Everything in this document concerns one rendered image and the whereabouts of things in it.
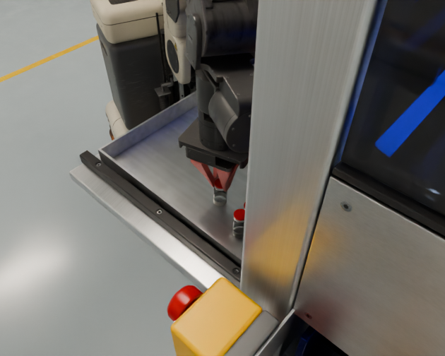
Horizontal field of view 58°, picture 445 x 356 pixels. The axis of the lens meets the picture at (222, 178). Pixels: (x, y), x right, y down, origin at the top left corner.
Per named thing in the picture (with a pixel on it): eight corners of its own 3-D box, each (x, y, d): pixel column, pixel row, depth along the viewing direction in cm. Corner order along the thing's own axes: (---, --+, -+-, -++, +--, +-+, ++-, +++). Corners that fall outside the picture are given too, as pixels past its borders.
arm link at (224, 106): (258, 4, 46) (186, 8, 44) (307, 49, 39) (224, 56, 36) (245, 95, 55) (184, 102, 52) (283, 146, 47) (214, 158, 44)
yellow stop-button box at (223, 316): (273, 350, 42) (280, 320, 36) (227, 408, 38) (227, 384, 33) (219, 304, 45) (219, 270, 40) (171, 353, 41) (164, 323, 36)
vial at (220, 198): (229, 201, 65) (230, 184, 62) (220, 209, 64) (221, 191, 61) (219, 193, 66) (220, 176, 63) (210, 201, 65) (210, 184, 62)
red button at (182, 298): (217, 315, 43) (216, 297, 40) (190, 343, 40) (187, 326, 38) (191, 292, 44) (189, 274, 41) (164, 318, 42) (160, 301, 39)
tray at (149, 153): (345, 179, 69) (350, 164, 67) (248, 280, 56) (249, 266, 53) (204, 100, 85) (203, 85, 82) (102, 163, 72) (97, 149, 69)
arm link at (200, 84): (232, 46, 50) (188, 55, 49) (254, 74, 46) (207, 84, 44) (232, 94, 55) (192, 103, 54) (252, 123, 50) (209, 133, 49)
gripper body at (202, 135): (243, 173, 53) (244, 128, 48) (177, 150, 57) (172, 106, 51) (262, 144, 57) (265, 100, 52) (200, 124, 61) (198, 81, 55)
